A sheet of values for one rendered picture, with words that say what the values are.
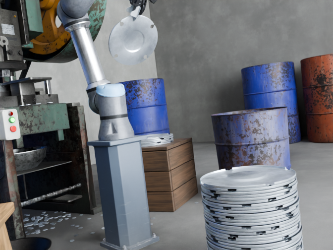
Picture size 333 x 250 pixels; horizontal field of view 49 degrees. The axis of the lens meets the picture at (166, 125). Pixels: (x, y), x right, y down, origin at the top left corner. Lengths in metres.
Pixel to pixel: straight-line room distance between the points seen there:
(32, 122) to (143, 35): 0.75
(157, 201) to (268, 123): 0.71
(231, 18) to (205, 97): 1.09
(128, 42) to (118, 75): 2.68
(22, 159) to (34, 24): 0.76
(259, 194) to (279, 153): 0.95
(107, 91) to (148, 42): 0.68
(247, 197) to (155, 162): 0.98
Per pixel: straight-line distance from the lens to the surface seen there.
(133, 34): 2.04
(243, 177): 1.12
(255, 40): 4.80
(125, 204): 1.48
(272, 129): 1.92
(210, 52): 5.02
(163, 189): 1.96
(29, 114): 1.96
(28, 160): 2.05
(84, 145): 2.10
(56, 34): 2.43
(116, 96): 1.48
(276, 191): 1.05
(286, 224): 1.09
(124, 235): 1.52
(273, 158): 1.94
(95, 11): 2.24
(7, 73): 2.18
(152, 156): 1.94
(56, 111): 2.06
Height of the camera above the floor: 0.56
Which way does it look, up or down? 3 degrees down
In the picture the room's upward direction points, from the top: 7 degrees counter-clockwise
